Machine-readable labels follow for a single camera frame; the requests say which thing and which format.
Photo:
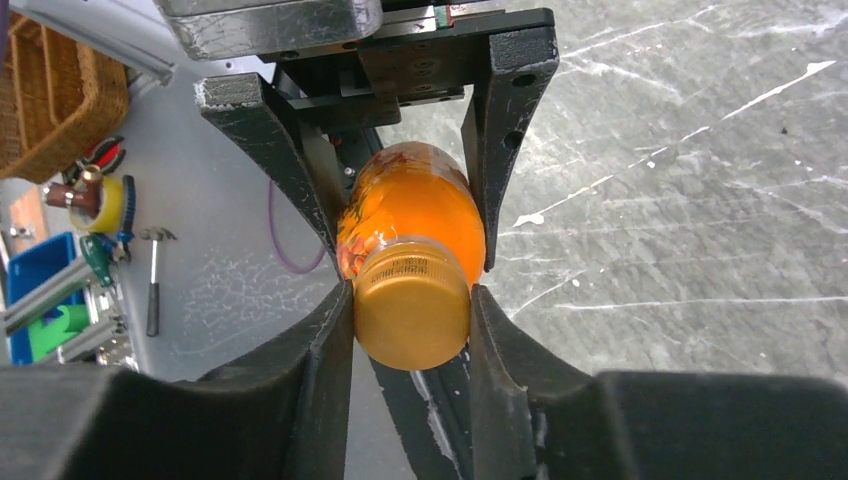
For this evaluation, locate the yellow tape roll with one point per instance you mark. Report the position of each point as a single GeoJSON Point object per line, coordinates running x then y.
{"type": "Point", "coordinates": [116, 211]}

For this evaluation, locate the grey metal hammer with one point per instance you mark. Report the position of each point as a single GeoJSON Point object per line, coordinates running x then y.
{"type": "Point", "coordinates": [156, 235]}

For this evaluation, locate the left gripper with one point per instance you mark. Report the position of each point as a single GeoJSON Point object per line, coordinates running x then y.
{"type": "Point", "coordinates": [507, 58]}

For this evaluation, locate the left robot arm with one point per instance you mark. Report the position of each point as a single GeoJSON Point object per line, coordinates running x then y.
{"type": "Point", "coordinates": [277, 77]}

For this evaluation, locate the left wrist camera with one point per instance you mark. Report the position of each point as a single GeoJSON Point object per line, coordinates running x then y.
{"type": "Point", "coordinates": [216, 30]}

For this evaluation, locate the small clear orange bottle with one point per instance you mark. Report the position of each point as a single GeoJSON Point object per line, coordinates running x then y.
{"type": "Point", "coordinates": [411, 191]}

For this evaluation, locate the red handled pliers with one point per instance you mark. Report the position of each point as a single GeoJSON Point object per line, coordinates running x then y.
{"type": "Point", "coordinates": [107, 155]}

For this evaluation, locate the wicker basket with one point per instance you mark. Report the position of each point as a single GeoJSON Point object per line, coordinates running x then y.
{"type": "Point", "coordinates": [59, 98]}

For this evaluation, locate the green clamp tool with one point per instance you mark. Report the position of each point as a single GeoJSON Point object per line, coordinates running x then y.
{"type": "Point", "coordinates": [101, 252]}

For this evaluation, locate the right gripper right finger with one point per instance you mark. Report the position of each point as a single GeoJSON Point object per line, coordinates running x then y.
{"type": "Point", "coordinates": [534, 416]}

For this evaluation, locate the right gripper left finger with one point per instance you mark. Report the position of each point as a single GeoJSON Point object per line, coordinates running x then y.
{"type": "Point", "coordinates": [278, 412]}

